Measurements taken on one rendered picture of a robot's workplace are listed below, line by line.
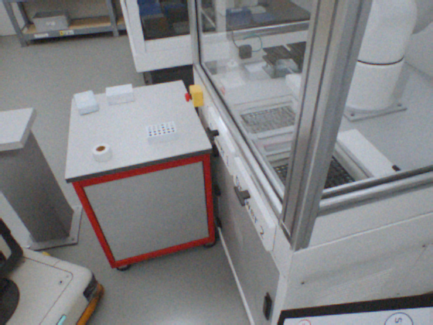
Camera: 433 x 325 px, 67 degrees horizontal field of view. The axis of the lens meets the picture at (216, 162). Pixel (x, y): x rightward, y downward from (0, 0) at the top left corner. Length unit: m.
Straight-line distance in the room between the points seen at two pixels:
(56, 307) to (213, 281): 0.74
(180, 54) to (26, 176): 1.00
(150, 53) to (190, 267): 1.17
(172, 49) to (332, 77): 1.43
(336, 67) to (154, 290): 1.55
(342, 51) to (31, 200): 1.73
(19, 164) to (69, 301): 0.68
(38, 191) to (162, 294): 0.83
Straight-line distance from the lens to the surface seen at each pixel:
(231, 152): 1.05
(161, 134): 1.38
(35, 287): 1.71
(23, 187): 1.91
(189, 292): 1.80
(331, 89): 0.51
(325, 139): 0.57
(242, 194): 0.94
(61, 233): 2.15
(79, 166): 1.38
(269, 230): 0.86
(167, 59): 1.88
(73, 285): 1.64
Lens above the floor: 1.60
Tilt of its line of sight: 42 degrees down
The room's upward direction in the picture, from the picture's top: 3 degrees counter-clockwise
